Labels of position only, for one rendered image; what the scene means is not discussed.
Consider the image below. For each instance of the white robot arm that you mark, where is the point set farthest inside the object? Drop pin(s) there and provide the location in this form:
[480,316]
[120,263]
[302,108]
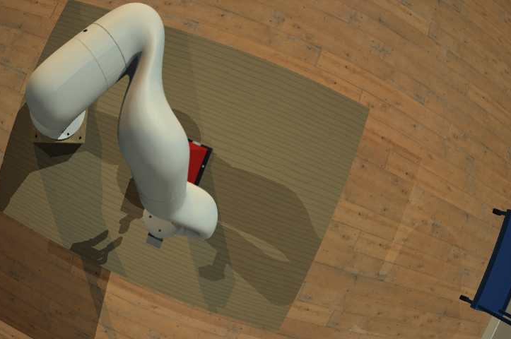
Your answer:
[128,40]

